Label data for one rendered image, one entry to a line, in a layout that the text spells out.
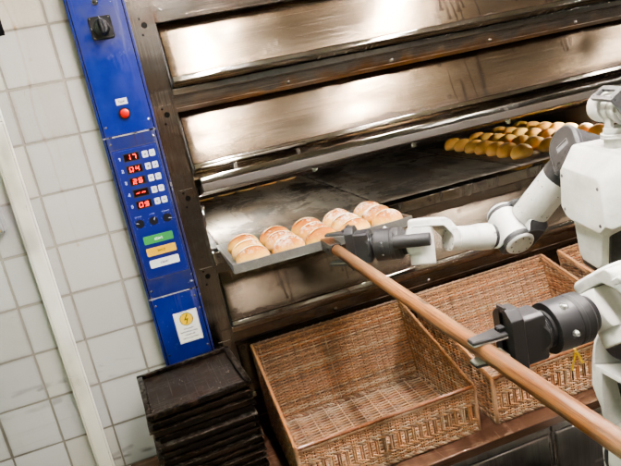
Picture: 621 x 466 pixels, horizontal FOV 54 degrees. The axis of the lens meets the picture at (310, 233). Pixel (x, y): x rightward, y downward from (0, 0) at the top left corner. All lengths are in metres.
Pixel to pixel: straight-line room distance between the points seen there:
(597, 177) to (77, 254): 1.43
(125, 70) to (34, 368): 0.94
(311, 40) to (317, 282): 0.79
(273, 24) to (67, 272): 0.98
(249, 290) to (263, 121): 0.55
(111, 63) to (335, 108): 0.70
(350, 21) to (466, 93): 0.47
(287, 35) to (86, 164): 0.72
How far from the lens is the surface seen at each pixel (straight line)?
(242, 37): 1.98
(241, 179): 1.82
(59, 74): 1.93
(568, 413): 0.88
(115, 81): 1.89
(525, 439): 1.99
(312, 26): 2.03
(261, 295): 2.06
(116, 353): 2.07
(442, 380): 2.06
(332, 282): 2.10
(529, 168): 2.40
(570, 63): 2.48
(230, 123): 1.96
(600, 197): 1.35
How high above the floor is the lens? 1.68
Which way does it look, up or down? 15 degrees down
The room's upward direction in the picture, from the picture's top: 12 degrees counter-clockwise
